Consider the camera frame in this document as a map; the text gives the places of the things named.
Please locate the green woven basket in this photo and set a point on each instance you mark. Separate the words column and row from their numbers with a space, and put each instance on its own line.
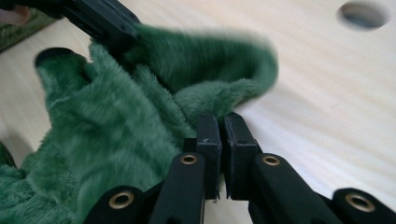
column 18, row 35

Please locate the green fluffy cloth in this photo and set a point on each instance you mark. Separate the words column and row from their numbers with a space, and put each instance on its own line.
column 109, row 124

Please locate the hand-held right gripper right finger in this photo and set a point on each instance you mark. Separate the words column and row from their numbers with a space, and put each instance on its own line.
column 239, row 155

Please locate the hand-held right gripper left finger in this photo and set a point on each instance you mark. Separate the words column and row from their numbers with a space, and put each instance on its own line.
column 208, row 155

